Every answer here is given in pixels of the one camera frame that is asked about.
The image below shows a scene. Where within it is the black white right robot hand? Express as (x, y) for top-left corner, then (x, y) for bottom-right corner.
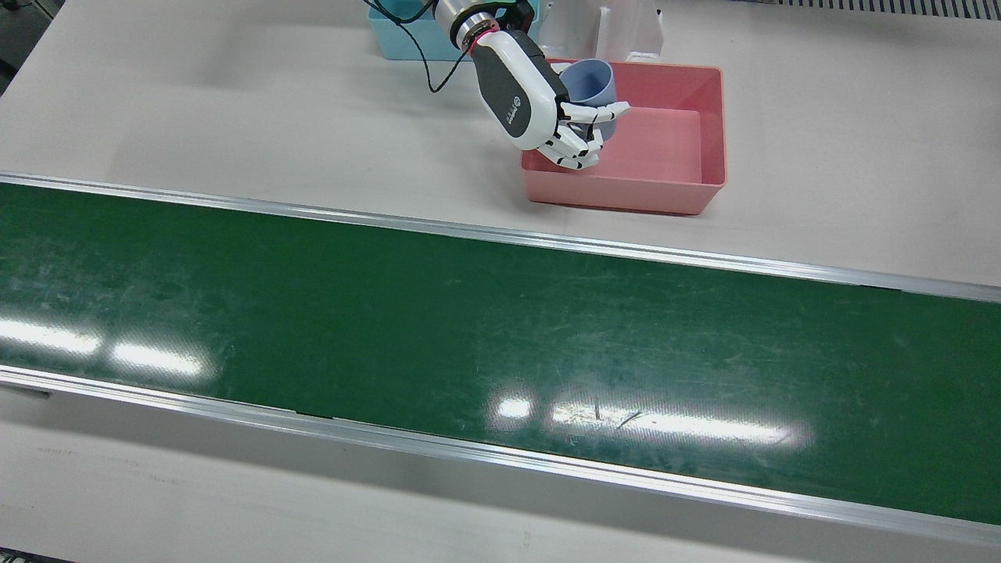
(470, 30), (632, 171)

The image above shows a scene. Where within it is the light blue plastic cup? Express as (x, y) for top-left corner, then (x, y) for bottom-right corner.
(559, 58), (619, 143)

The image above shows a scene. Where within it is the blue plastic box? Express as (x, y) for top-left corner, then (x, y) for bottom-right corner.
(368, 0), (474, 62)

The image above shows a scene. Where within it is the pink plastic box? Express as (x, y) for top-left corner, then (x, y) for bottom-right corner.
(519, 56), (728, 216)

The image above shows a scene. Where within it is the white column stand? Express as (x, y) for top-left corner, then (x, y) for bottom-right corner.
(538, 0), (666, 63)

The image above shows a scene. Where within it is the green conveyor belt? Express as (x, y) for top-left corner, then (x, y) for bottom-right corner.
(0, 184), (1001, 526)

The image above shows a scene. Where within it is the grey roller conveyor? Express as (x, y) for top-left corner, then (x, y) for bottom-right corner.
(770, 0), (1001, 21)

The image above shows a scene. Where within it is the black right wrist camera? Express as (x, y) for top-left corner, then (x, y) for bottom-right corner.
(500, 0), (542, 34)

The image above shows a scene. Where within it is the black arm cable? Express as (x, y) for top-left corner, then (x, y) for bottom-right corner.
(364, 0), (474, 93)

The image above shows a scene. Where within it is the aluminium conveyor rail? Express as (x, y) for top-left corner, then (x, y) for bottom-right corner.
(0, 172), (1001, 303)
(0, 364), (1001, 548)

